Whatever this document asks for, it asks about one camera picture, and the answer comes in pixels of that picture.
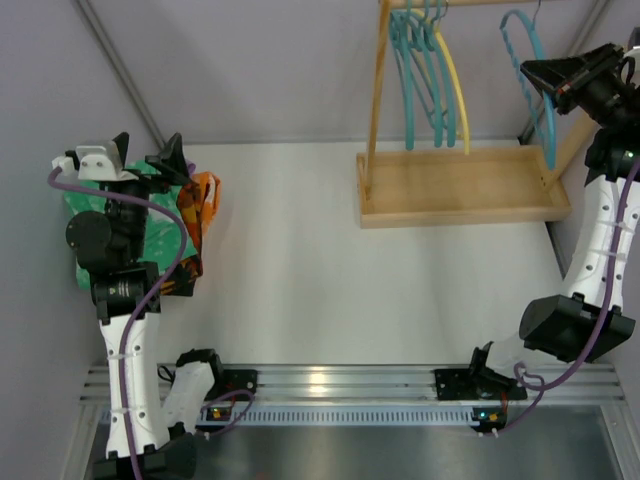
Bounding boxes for blue hanger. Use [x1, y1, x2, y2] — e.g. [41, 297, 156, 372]
[499, 9, 557, 171]

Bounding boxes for green trousers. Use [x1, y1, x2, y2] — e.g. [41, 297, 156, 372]
[63, 186, 196, 275]

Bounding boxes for orange camouflage trousers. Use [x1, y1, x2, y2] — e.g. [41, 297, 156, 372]
[161, 182, 203, 297]

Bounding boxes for yellow hanger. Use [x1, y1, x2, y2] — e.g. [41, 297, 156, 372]
[430, 20, 471, 156]

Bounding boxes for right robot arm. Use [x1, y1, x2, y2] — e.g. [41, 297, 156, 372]
[468, 43, 639, 395]

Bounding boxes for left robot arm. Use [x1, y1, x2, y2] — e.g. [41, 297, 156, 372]
[60, 132, 224, 479]

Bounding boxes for empty teal hanger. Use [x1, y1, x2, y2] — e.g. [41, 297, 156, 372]
[407, 2, 444, 147]
[389, 1, 415, 151]

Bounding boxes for wooden clothes rack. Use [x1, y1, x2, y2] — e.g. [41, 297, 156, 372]
[357, 1, 596, 228]

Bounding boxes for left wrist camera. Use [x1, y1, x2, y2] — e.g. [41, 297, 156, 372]
[51, 140, 138, 182]

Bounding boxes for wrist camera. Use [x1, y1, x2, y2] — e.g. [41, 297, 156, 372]
[51, 140, 138, 182]
[619, 26, 640, 85]

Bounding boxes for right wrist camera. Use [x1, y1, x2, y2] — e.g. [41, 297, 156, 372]
[619, 26, 640, 85]

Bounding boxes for right aluminium frame post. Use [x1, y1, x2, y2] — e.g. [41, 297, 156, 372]
[517, 1, 613, 149]

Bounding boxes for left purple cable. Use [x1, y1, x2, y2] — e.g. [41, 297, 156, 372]
[47, 167, 256, 480]

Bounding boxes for aluminium corner frame post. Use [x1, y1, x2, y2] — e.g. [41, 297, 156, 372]
[71, 0, 166, 149]

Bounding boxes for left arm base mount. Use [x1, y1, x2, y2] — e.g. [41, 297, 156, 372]
[205, 368, 258, 401]

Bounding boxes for aluminium mounting rail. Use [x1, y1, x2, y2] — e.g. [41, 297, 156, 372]
[82, 363, 626, 402]

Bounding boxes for grey slotted cable duct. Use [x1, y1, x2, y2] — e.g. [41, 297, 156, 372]
[99, 402, 506, 427]

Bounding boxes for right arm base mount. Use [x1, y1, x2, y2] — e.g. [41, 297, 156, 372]
[434, 368, 528, 401]

